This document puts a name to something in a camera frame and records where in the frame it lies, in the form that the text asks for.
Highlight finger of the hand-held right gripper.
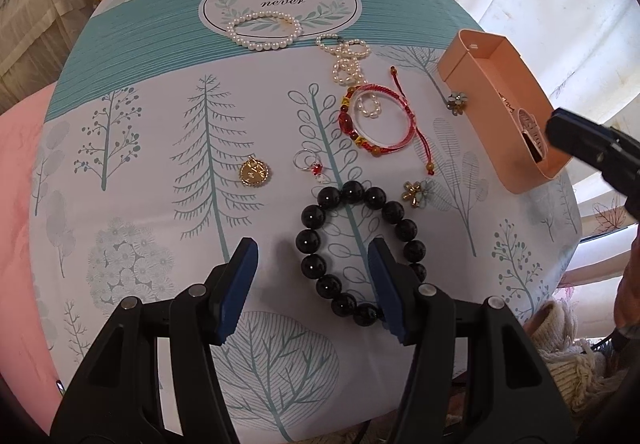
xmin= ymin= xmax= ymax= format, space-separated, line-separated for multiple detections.
xmin=546 ymin=108 xmax=640 ymax=220

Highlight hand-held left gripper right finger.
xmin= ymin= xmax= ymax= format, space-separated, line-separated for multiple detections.
xmin=367 ymin=237 xmax=576 ymax=444

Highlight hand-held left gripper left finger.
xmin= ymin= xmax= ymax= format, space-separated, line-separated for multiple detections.
xmin=50 ymin=237 xmax=259 ymax=444

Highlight flower brooch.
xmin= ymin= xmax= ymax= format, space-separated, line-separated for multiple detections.
xmin=444 ymin=91 xmax=467 ymax=116
xmin=401 ymin=178 xmax=435 ymax=209

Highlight black bead bracelet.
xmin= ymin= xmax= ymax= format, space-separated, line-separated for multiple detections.
xmin=300 ymin=179 xmax=428 ymax=329

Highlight pink jewelry box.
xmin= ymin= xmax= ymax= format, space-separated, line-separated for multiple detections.
xmin=438 ymin=29 xmax=573 ymax=195

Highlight gold round pendant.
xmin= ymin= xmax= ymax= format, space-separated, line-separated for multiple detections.
xmin=238 ymin=155 xmax=273 ymax=187

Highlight silver ring with red stone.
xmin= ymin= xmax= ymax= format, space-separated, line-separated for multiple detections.
xmin=292 ymin=148 xmax=326 ymax=181

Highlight red string bracelet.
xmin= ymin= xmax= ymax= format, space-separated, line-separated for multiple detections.
xmin=336 ymin=66 xmax=438 ymax=175

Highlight small-pearl necklace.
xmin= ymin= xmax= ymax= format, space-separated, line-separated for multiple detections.
xmin=316 ymin=34 xmax=384 ymax=120

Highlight large-pearl bracelet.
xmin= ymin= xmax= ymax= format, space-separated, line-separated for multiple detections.
xmin=226 ymin=11 xmax=304 ymax=53

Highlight cream knit cloth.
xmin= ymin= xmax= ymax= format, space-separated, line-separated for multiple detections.
xmin=530 ymin=299 xmax=636 ymax=417

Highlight pink blanket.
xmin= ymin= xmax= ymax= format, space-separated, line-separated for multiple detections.
xmin=0 ymin=85 xmax=68 ymax=430

